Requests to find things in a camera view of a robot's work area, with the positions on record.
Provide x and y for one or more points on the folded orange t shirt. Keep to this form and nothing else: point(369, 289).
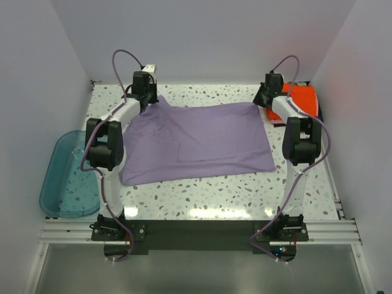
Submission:
point(305, 99)

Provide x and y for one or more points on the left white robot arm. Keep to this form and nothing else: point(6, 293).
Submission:
point(104, 147)

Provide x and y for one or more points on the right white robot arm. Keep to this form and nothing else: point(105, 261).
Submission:
point(301, 146)

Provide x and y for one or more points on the teal plastic bin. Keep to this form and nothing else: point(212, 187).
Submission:
point(68, 192)

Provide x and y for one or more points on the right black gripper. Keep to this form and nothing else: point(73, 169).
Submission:
point(256, 100)

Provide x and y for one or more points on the aluminium frame rail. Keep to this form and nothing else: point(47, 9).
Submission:
point(77, 231)

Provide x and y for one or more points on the purple t shirt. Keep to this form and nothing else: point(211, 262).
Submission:
point(167, 143)

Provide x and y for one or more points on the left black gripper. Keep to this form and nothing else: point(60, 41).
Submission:
point(153, 86)

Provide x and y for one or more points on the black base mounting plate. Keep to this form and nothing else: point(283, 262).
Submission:
point(141, 236)

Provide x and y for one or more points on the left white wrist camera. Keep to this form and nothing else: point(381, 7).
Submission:
point(151, 69)

